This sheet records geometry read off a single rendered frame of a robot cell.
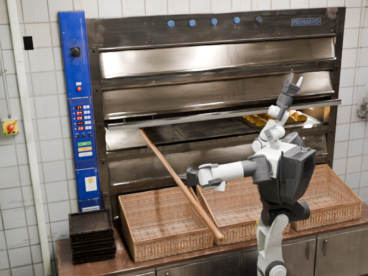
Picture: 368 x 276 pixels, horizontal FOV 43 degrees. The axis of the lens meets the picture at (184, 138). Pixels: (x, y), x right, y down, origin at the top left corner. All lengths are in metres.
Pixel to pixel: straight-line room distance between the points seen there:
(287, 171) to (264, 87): 1.11
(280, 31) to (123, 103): 1.27
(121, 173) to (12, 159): 0.75
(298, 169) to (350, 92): 1.54
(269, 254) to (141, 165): 1.13
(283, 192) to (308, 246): 0.97
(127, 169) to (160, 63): 0.79
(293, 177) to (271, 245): 0.50
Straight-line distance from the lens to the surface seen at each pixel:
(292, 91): 2.95
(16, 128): 3.15
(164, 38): 3.25
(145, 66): 3.22
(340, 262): 3.85
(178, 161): 3.49
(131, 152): 3.36
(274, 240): 2.86
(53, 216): 3.47
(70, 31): 3.09
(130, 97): 3.26
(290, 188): 2.65
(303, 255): 3.61
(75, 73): 3.13
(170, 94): 3.32
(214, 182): 2.48
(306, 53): 3.69
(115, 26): 3.17
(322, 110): 4.02
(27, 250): 3.59
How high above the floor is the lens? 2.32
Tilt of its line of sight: 19 degrees down
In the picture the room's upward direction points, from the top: 1 degrees counter-clockwise
